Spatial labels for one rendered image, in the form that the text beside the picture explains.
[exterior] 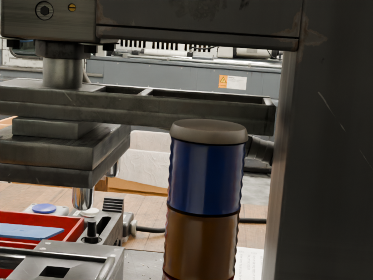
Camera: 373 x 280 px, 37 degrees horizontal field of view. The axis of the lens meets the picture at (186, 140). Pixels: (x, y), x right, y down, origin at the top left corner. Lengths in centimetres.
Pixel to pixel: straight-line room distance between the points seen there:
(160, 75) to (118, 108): 457
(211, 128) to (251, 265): 62
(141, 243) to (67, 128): 45
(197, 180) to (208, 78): 474
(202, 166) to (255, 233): 75
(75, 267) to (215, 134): 39
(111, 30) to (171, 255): 24
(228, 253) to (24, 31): 30
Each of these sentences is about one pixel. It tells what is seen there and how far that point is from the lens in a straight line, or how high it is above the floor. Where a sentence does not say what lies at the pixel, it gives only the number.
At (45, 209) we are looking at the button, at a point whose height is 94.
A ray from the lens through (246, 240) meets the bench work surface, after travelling 97.
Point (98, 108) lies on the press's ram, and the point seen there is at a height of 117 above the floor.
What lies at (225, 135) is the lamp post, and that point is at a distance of 26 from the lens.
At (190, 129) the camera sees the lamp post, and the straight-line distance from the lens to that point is 26.
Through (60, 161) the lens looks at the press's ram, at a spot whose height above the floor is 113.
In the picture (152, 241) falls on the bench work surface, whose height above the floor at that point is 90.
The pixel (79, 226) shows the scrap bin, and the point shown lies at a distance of 83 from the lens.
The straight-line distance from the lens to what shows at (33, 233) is 79.
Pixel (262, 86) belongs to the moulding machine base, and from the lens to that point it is 498.
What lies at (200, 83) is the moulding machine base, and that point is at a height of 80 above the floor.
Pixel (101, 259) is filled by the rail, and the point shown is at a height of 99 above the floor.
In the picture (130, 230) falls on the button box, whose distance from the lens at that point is 94.
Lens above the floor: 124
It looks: 11 degrees down
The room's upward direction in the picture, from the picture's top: 4 degrees clockwise
